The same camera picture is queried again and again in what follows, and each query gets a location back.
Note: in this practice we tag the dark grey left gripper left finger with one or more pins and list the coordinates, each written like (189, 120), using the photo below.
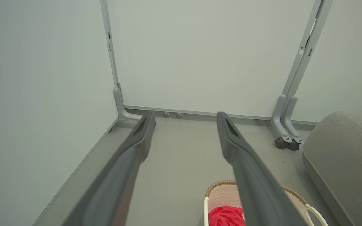
(115, 182)

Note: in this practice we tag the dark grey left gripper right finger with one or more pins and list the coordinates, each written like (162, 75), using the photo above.
(256, 188)

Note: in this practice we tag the red cloth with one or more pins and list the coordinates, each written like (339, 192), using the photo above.
(226, 216)

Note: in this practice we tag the grey fabric sofa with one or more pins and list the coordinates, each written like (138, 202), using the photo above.
(347, 163)

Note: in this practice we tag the cream laundry basket brown rim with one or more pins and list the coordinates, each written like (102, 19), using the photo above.
(222, 196)

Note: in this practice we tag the black caster wheel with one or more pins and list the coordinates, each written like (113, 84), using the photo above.
(293, 145)
(281, 143)

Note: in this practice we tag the grey partition foot paired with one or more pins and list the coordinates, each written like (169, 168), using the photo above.
(291, 119)
(278, 116)

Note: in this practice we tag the grey partition foot single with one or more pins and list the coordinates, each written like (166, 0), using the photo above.
(119, 106)

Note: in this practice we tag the grey partition base rail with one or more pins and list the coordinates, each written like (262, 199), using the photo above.
(74, 175)
(200, 113)
(306, 124)

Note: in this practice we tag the grey double partition frame post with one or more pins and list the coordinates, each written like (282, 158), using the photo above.
(309, 40)

